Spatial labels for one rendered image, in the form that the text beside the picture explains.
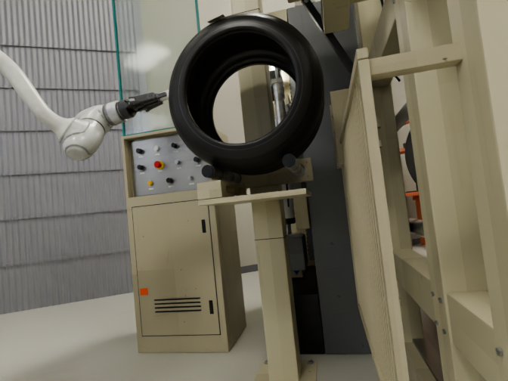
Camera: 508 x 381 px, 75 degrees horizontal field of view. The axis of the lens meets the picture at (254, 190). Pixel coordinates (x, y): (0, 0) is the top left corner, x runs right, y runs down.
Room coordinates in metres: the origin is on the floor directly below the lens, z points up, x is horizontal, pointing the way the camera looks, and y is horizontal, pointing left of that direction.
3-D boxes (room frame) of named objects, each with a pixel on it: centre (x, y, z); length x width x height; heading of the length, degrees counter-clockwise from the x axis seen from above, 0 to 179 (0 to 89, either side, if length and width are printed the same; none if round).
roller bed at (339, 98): (1.40, -0.44, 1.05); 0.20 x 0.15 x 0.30; 168
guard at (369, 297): (0.97, -0.30, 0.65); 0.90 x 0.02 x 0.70; 168
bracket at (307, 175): (1.44, -0.06, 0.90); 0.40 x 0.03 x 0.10; 78
